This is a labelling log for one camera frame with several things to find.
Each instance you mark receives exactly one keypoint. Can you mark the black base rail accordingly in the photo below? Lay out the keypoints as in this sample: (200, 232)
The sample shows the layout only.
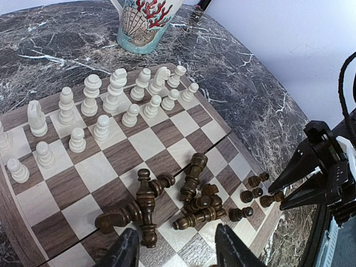
(328, 243)

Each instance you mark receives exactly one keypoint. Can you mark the wooden chess board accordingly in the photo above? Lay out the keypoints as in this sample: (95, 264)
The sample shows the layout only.
(52, 223)

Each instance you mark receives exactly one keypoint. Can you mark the white chess pieces row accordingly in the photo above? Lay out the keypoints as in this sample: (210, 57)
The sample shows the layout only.
(101, 148)

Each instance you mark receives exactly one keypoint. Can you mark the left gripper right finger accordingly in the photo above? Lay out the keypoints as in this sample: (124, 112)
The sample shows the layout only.
(231, 251)

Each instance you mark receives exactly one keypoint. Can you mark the right black frame post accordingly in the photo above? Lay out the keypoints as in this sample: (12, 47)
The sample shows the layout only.
(203, 4)

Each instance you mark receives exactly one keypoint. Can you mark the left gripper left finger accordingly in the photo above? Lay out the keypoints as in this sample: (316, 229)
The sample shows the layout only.
(124, 251)

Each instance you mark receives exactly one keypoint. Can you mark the pile of dark chess pieces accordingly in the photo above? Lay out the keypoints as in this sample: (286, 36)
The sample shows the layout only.
(152, 202)

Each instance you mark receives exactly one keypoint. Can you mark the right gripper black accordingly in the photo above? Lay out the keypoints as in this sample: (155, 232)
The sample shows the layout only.
(333, 185)

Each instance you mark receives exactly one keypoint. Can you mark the seashell pattern mug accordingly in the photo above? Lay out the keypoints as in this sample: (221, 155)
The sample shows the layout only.
(142, 23)

